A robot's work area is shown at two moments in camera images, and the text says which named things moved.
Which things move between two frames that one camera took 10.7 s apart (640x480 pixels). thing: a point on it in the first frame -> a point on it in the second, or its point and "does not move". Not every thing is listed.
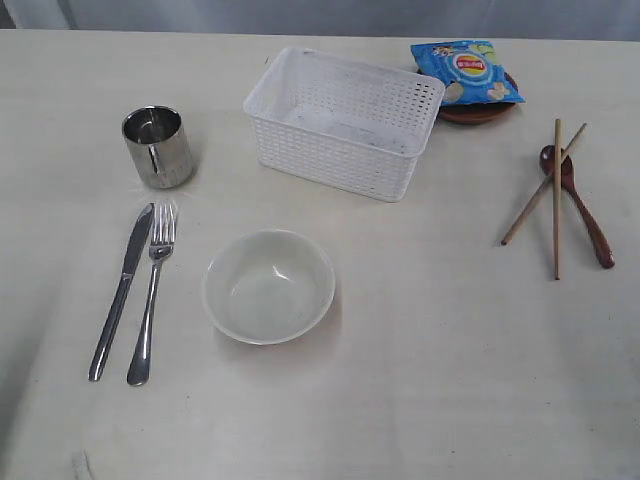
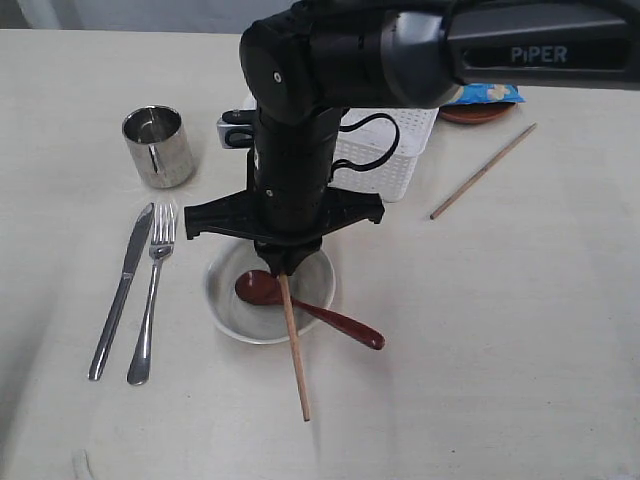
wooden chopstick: x=557 y=193 -> x=295 y=343
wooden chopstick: x=540 y=188 -> x=484 y=177
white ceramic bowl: x=266 y=287 does not move
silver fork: x=162 y=239 does not move
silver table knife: x=115 y=312 does not move
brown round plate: x=478 y=112 does not move
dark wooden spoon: x=547 y=161 -> x=263 y=287
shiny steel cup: x=159 y=146 does not move
